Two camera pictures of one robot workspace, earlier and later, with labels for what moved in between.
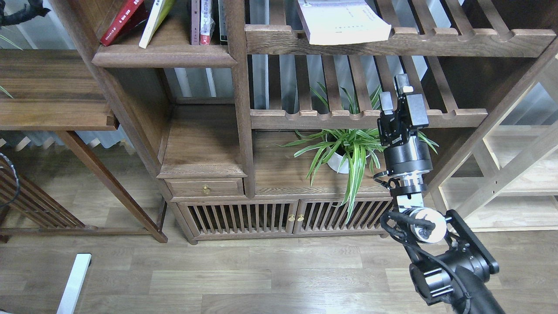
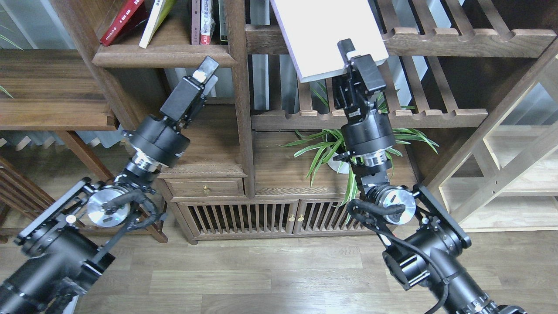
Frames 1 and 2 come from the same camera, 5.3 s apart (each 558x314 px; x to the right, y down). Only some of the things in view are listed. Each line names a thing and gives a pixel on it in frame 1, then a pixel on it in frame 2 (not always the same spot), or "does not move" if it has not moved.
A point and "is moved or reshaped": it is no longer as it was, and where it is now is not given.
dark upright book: x=223 y=20 does not move
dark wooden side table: x=58 y=90 does not move
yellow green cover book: x=159 y=10 does not move
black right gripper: x=405 y=152 to x=366 y=133
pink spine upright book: x=195 y=22 does not move
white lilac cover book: x=342 y=22 is moved or reshaped
